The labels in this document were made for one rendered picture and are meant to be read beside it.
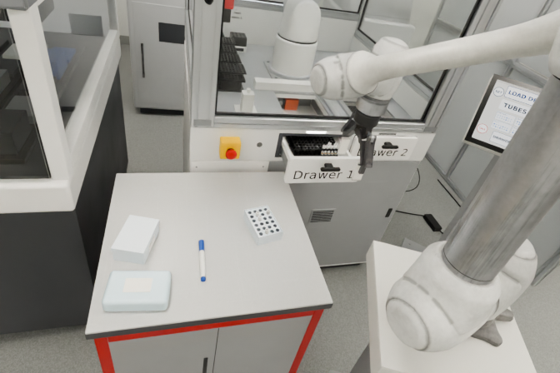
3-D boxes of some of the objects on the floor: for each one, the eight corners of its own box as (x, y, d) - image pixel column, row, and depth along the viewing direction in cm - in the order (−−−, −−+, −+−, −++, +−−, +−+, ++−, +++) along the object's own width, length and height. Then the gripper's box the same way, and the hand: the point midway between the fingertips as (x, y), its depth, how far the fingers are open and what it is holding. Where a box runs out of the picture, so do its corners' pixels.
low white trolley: (284, 408, 143) (333, 302, 98) (117, 443, 125) (84, 333, 81) (258, 283, 187) (284, 171, 142) (132, 295, 169) (116, 172, 125)
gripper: (400, 134, 97) (373, 191, 109) (363, 91, 115) (344, 144, 128) (376, 133, 94) (352, 192, 107) (342, 89, 113) (325, 144, 126)
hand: (348, 163), depth 117 cm, fingers open, 13 cm apart
